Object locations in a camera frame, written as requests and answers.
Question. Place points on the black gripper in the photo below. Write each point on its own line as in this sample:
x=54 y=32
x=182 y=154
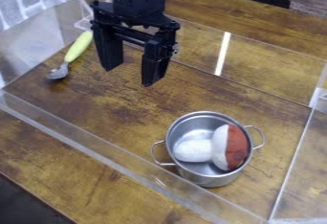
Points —
x=136 y=20

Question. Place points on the silver metal pot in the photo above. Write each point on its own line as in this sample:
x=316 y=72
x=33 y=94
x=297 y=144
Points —
x=198 y=125

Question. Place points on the plush mushroom brown cap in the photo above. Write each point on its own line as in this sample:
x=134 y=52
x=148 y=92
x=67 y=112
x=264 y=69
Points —
x=226 y=149

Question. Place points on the clear acrylic front barrier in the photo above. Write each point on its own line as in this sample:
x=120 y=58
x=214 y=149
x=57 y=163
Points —
x=198 y=199

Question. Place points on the clear acrylic right panel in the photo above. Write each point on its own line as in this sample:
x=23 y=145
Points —
x=302 y=200

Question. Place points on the spoon with yellow handle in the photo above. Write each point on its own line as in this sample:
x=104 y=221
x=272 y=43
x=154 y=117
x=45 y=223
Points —
x=74 y=53

